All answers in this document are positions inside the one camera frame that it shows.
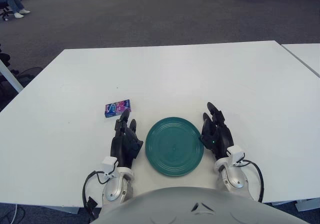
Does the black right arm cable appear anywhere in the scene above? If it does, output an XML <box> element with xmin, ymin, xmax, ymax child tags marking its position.
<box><xmin>240</xmin><ymin>158</ymin><xmax>265</xmax><ymax>204</ymax></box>

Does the seated person in jeans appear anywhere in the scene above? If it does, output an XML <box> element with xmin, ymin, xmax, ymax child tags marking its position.
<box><xmin>0</xmin><ymin>0</ymin><xmax>31</xmax><ymax>19</ymax></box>

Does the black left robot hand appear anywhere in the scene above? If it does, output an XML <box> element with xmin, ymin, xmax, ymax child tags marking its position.
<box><xmin>110</xmin><ymin>108</ymin><xmax>145</xmax><ymax>169</ymax></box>

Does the purple blue gum pack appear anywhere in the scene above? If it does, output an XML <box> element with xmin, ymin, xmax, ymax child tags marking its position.
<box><xmin>104</xmin><ymin>99</ymin><xmax>133</xmax><ymax>119</ymax></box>

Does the black office chair with castors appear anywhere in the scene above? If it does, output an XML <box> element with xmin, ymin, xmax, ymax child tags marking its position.
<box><xmin>0</xmin><ymin>1</ymin><xmax>16</xmax><ymax>21</ymax></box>

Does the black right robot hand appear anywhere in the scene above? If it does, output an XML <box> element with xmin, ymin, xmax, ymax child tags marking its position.
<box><xmin>200</xmin><ymin>101</ymin><xmax>235</xmax><ymax>161</ymax></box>

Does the white slanted desk leg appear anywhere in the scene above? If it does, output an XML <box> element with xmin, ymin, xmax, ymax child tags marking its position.
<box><xmin>0</xmin><ymin>58</ymin><xmax>25</xmax><ymax>94</ymax></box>

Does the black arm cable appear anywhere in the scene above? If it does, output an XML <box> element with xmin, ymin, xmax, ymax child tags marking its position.
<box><xmin>240</xmin><ymin>158</ymin><xmax>265</xmax><ymax>204</ymax></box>
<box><xmin>82</xmin><ymin>170</ymin><xmax>106</xmax><ymax>221</ymax></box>

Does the green ribbed plate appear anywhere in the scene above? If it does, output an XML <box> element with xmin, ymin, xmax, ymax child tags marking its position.
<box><xmin>145</xmin><ymin>117</ymin><xmax>205</xmax><ymax>178</ymax></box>

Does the grey robot torso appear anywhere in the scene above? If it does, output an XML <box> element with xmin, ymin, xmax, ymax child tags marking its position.
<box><xmin>91</xmin><ymin>186</ymin><xmax>310</xmax><ymax>224</ymax></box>

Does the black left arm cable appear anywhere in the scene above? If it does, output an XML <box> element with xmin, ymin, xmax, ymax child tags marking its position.
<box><xmin>82</xmin><ymin>170</ymin><xmax>106</xmax><ymax>221</ymax></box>

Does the white neighbouring table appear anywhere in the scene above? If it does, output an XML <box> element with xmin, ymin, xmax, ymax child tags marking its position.
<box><xmin>281</xmin><ymin>43</ymin><xmax>320</xmax><ymax>79</ymax></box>

